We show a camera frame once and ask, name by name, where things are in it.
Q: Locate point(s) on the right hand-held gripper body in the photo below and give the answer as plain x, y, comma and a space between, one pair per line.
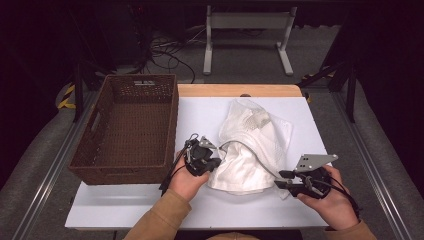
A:
313, 161

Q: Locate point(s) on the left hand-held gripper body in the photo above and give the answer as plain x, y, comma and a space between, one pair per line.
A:
200, 156

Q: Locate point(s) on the white garment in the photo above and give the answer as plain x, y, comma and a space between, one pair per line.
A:
240, 173

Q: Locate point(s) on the white mesh laundry bag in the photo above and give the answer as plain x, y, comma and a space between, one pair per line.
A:
253, 126

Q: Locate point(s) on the brown wicker basket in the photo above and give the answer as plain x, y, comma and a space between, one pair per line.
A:
133, 133

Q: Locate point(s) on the person's left hand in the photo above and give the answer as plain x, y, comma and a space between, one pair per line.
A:
186, 185

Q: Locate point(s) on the person's right hand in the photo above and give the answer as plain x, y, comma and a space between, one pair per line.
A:
336, 210

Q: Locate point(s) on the person's lap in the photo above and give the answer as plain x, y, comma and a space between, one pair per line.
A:
231, 236

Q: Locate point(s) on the black metal stand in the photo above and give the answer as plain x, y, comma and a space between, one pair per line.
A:
350, 93
78, 93

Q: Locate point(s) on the white table board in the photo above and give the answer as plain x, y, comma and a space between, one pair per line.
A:
133, 206

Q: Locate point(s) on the white metal stand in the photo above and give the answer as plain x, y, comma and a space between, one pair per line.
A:
248, 20

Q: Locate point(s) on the yellow black striped tape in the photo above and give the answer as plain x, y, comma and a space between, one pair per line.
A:
66, 100

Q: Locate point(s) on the aluminium rail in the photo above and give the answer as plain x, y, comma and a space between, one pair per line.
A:
376, 173
50, 173

